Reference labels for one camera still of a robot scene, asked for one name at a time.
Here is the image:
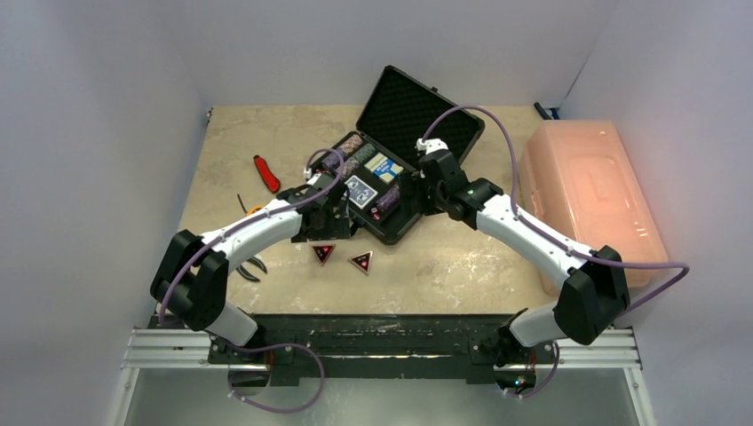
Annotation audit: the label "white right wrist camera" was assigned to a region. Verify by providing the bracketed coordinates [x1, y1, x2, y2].
[416, 138, 448, 156]

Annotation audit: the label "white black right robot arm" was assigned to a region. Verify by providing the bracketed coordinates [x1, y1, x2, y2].
[400, 139, 630, 367]

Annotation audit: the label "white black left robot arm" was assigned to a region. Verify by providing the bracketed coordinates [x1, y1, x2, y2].
[149, 173, 351, 363]

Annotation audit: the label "grey purple poker chip stack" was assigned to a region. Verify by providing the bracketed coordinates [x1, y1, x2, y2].
[376, 186, 400, 213]

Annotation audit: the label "black pliers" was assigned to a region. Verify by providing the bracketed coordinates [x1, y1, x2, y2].
[238, 256, 269, 283]

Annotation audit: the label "blue boxed card deck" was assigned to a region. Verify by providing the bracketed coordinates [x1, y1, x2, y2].
[365, 153, 404, 184]

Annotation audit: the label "black poker set case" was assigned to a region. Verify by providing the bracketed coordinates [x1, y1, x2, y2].
[313, 66, 485, 245]

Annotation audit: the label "green poker chip stack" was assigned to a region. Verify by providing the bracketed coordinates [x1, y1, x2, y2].
[352, 144, 377, 164]

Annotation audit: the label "yellow tape measure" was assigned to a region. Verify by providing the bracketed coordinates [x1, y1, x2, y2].
[236, 193, 264, 216]

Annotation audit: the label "triangular dealer button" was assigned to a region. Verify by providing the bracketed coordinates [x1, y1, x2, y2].
[311, 244, 337, 265]
[348, 251, 374, 275]

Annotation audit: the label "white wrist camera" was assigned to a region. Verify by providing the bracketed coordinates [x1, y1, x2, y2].
[303, 168, 329, 185]
[416, 138, 448, 156]

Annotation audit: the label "blue backed playing card deck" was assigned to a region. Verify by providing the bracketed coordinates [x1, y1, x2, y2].
[345, 176, 378, 209]

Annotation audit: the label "blue orange poker chip stack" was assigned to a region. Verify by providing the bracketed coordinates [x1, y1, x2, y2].
[342, 157, 361, 179]

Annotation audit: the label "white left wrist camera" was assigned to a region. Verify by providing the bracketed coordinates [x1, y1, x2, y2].
[303, 168, 329, 185]

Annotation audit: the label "blue object behind bin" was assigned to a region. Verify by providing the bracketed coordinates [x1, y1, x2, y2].
[533, 102, 560, 120]

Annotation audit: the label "translucent pink storage bin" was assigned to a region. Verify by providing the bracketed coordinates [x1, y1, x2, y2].
[517, 120, 669, 263]

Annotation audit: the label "black aluminium mounting rail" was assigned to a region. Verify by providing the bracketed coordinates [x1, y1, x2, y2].
[120, 314, 642, 390]

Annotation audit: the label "orange purple poker chip stack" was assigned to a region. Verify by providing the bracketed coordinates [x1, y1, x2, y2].
[337, 134, 363, 158]

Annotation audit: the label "red black utility knife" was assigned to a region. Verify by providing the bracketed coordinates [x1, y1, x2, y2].
[253, 154, 281, 193]

